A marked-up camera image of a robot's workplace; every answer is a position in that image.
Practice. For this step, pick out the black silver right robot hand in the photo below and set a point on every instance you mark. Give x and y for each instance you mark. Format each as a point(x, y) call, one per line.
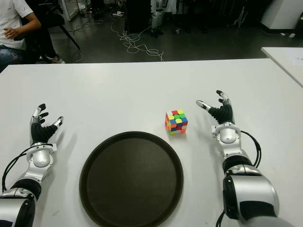
point(225, 113)

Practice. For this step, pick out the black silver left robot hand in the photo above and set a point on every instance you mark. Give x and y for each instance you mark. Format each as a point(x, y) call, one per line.
point(39, 132)

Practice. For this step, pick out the multicolour Rubik's cube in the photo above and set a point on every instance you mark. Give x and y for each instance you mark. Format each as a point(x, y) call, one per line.
point(176, 123)

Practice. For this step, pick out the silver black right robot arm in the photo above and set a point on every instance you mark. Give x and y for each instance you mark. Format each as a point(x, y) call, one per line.
point(251, 189)

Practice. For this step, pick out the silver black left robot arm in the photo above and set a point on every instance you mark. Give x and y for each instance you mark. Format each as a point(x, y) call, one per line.
point(40, 158)

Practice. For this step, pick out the round dark brown plate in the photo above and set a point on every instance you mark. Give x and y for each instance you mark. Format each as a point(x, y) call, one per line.
point(131, 179)

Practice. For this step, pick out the sneaker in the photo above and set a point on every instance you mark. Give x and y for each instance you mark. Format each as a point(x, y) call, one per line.
point(55, 59)

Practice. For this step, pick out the white side table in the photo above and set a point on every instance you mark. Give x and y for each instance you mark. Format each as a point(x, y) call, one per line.
point(284, 61)

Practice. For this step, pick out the white cabinet with black base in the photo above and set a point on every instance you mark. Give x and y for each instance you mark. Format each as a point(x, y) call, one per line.
point(281, 14)

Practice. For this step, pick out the black chair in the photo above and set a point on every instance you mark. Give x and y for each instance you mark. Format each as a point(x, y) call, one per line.
point(50, 14)

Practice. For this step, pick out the seated person in white shirt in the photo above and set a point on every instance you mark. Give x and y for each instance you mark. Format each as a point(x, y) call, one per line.
point(11, 14)

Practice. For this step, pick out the white glass-front cabinet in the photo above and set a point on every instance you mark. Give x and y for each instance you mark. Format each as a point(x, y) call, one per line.
point(69, 9)

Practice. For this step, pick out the tall black cabinet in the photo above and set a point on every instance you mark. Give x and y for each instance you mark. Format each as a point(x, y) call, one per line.
point(138, 14)

